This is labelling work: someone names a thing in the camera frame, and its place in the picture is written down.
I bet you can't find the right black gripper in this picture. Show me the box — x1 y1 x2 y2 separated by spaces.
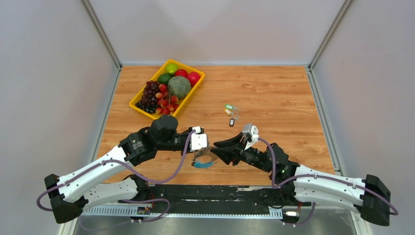
210 133 272 174

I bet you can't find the red lychee cluster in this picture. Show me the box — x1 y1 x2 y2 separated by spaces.
155 84 179 115

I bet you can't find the red apple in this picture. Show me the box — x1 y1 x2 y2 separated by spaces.
174 69 188 78

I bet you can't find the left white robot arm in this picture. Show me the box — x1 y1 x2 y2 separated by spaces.
39 115 209 224

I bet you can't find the dark purple grape bunch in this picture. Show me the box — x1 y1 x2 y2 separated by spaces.
135 80 160 114

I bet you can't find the pink red fruit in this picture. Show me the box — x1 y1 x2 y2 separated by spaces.
187 71 201 87

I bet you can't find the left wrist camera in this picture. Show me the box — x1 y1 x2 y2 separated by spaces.
189 126 209 152

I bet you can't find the dark green lime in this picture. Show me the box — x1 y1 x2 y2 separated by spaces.
157 73 174 85

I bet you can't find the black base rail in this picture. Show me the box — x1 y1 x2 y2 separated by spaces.
83 185 300 219

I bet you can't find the green tag key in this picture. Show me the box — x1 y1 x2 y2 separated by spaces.
225 104 240 111

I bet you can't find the light green apple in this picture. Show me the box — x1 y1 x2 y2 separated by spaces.
164 63 179 74

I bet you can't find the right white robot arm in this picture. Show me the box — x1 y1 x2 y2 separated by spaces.
212 133 396 226

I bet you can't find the green netted melon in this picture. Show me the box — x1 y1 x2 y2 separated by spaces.
167 76 191 99

